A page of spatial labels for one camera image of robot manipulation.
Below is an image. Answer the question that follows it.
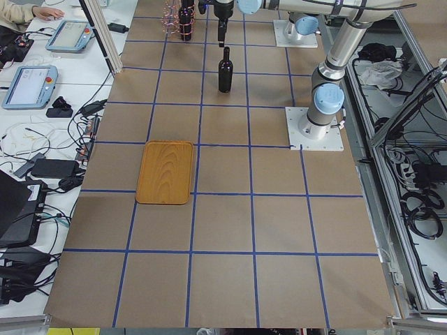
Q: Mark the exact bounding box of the wooden tray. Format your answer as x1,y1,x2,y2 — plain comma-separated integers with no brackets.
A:
135,140,193,205

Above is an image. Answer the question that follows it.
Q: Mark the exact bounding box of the far teach pendant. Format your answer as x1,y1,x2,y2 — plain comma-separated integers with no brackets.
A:
45,20,94,53

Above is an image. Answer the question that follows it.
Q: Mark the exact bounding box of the aluminium frame post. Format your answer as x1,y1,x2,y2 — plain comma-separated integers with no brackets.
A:
79,0,123,76

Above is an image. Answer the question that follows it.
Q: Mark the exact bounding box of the teach pendant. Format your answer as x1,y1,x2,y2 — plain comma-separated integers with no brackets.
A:
45,20,94,53
1,65,59,110

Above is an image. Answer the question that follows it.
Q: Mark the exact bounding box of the copper wire bottle basket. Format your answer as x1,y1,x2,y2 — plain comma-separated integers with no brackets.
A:
161,1,195,37

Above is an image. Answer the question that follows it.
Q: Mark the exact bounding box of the black power adapter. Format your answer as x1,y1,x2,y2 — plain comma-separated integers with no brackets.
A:
108,22,129,34

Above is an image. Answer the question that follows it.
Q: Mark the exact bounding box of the black laptop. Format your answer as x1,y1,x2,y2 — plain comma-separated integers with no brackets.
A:
1,172,47,248

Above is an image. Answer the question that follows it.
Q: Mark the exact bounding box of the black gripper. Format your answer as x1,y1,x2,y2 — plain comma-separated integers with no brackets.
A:
198,0,234,47

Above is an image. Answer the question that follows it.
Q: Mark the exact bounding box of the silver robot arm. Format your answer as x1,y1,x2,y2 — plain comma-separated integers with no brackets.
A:
198,1,416,140

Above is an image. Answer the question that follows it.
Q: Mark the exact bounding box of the dark wine bottle rear basket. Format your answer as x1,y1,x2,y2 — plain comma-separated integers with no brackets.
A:
178,0,193,41

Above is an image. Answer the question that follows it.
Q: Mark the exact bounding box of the near teach pendant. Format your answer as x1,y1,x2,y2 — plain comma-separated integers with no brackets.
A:
1,65,59,110

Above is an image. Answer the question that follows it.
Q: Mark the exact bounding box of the dark wine bottle carried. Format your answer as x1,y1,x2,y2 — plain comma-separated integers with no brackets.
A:
218,46,233,93

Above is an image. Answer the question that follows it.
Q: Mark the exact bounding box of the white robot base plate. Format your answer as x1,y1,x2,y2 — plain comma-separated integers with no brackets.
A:
285,107,344,151

